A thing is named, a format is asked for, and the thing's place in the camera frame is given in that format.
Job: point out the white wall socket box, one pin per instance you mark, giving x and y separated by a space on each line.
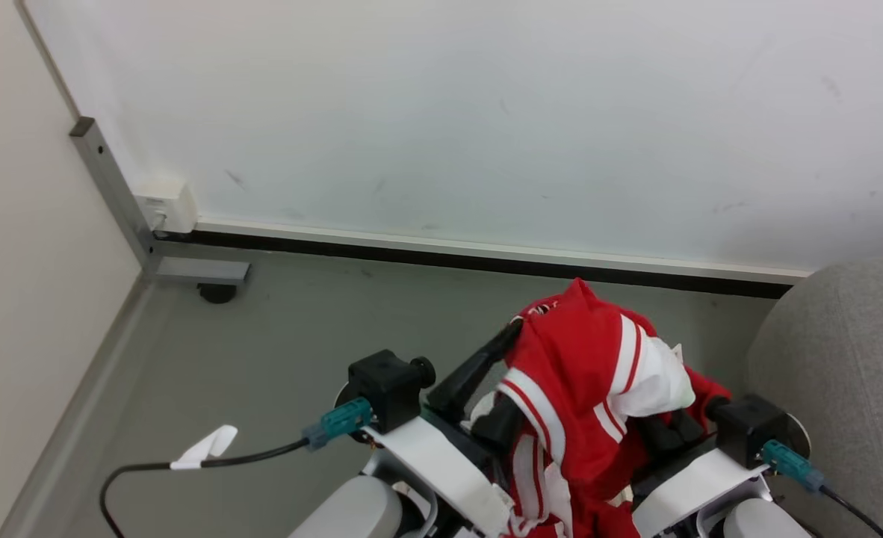
169 203

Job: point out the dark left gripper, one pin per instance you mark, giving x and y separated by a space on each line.
479 442

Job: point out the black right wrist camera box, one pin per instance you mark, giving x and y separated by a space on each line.
751 430

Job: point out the white tape tag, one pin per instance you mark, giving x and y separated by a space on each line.
206 448

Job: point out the red and white sports jersey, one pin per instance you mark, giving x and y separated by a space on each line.
583 373

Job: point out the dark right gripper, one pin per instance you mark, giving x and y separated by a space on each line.
671 437

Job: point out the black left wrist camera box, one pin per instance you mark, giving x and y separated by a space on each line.
389 388

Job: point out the grey fabric sofa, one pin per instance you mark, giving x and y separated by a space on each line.
845 373

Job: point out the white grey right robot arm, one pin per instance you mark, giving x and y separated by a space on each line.
755 521

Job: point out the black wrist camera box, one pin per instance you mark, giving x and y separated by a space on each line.
389 388
751 430

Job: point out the grey aluminium frame post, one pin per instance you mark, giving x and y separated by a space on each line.
113 190

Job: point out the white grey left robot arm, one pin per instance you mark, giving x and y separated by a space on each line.
359 509

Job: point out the black caster foot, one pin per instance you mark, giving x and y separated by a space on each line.
217 292

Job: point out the black and white baseboard strip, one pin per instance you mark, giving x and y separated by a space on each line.
486 258

